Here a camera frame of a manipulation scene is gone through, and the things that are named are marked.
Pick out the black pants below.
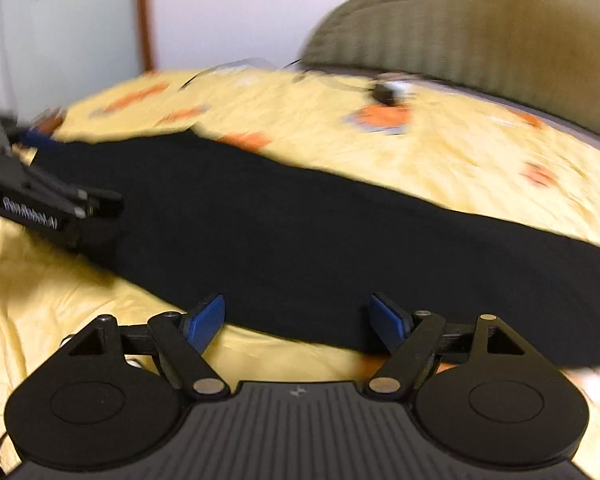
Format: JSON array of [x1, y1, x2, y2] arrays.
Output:
[[34, 131, 600, 367]]

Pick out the brown wooden door frame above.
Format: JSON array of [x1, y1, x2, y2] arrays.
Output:
[[136, 0, 155, 73]]

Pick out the yellow carrot print bedspread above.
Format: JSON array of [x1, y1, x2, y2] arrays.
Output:
[[0, 67, 600, 468]]

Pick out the frosted glass wardrobe door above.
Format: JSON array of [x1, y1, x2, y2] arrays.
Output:
[[0, 0, 143, 120]]

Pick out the olive padded headboard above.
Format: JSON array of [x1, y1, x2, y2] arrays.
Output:
[[301, 0, 600, 136]]

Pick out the black power adapter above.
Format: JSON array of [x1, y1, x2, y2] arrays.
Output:
[[370, 80, 413, 106]]

